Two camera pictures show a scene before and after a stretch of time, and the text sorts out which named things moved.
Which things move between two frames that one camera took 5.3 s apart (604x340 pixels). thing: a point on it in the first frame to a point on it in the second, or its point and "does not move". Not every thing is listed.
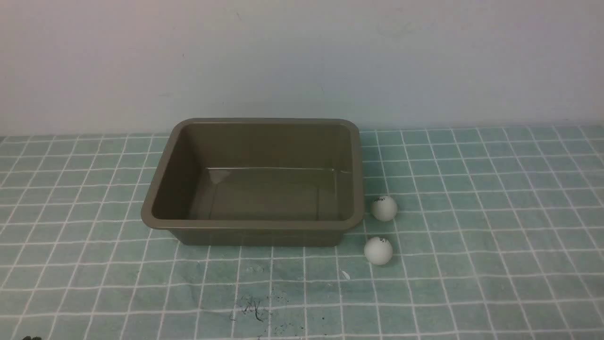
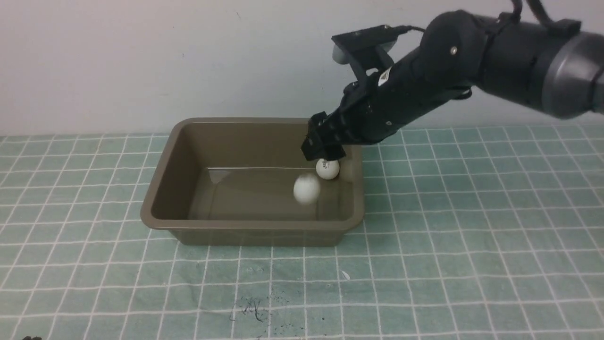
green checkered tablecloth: x=498 y=234 does not move
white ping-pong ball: x=378 y=250 to x=307 y=188
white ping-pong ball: x=384 y=208 to x=327 y=169
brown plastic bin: x=259 y=182 does not move
